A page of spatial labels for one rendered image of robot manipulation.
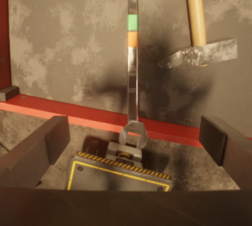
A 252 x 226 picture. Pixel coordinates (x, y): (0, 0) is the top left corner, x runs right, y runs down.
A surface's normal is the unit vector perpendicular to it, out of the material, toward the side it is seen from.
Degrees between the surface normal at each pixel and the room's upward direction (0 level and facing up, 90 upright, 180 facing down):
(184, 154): 0
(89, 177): 0
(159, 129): 90
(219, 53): 0
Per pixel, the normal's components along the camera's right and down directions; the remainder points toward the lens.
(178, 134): 0.18, -0.91
